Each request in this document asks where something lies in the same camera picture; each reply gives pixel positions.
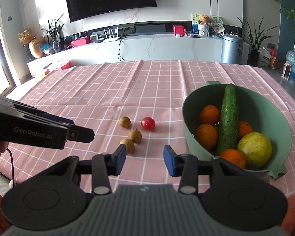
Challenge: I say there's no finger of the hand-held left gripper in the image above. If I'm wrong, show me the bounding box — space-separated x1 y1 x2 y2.
60 123 95 143
0 93 76 128

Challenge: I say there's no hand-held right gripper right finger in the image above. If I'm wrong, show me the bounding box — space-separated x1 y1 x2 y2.
163 144 240 194

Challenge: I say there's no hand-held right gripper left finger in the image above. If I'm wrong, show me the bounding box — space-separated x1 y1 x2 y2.
45 144 127 195

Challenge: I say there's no brown longan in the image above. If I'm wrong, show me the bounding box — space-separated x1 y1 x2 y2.
119 116 131 128
119 138 135 155
127 128 142 144

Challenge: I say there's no red cherry tomato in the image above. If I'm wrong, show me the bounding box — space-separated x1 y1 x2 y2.
141 117 155 131

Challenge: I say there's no orange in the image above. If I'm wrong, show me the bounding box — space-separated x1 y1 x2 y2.
237 121 253 140
196 124 218 151
199 105 221 125
220 149 246 169

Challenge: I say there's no green colander bowl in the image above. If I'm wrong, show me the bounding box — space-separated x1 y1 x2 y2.
182 81 292 180

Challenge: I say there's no green cucumber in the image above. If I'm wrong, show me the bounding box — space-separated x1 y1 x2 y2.
217 84 239 156

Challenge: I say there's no yellow green mango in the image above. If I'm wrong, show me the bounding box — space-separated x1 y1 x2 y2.
237 132 272 170

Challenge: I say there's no pink checkered tablecloth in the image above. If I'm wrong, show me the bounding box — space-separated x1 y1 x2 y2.
0 59 295 195

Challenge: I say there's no brown vase with dried flowers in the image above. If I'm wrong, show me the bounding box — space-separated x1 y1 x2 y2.
18 28 46 59

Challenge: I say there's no flat pink box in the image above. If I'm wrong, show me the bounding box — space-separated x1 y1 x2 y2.
71 37 90 48

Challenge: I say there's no potted orchid plant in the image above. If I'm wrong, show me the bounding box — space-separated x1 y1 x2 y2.
41 13 65 53

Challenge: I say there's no white router with antennas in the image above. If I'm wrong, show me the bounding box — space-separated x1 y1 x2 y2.
104 27 120 43

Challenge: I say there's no white marble television cabinet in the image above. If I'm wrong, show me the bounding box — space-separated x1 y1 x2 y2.
27 33 223 78

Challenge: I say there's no silver round trash can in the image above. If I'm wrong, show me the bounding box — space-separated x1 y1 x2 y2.
221 34 244 64

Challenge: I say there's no blue picture card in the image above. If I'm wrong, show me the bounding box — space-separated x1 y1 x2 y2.
192 13 202 33

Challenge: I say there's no white plastic bag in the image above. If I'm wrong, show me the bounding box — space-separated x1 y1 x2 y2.
258 47 271 67

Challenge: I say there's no orange brown bag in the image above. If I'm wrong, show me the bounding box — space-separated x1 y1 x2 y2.
269 49 280 69

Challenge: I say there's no potted snake plant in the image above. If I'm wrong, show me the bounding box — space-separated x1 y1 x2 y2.
237 17 278 65

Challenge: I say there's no brown teddy bear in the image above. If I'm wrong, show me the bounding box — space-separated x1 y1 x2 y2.
197 14 210 25

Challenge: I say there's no round paper fan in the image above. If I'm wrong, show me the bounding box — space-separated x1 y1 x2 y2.
208 15 225 33

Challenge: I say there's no small pink white heater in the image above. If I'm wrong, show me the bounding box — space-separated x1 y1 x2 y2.
281 61 292 80

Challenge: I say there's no blue water jug with pump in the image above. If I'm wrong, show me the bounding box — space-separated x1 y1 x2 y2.
285 41 295 78

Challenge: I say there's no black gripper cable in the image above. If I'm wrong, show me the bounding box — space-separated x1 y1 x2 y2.
6 149 16 186

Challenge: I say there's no black power cable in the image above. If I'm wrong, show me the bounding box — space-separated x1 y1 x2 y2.
118 36 126 62

